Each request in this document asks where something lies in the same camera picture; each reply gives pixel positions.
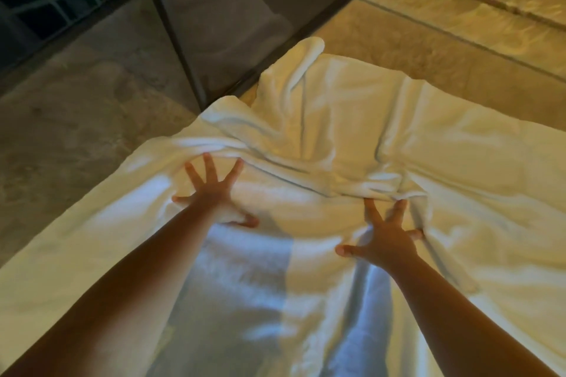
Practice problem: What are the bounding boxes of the person's right hand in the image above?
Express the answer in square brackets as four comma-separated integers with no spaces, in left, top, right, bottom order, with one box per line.
[335,197,425,276]

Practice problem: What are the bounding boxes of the person's left hand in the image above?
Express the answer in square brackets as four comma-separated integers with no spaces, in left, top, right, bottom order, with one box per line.
[171,152,259,230]

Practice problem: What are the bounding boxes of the white towel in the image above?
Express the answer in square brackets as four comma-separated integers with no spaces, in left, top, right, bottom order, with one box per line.
[0,36,566,377]

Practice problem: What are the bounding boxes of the person's left forearm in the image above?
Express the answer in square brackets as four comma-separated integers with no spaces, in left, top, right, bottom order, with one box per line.
[0,204,231,377]

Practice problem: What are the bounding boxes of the person's right forearm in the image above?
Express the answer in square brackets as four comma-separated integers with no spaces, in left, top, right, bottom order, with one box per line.
[389,257,558,377]

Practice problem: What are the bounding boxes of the dark glass door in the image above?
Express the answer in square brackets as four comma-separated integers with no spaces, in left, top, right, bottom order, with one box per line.
[139,0,390,110]

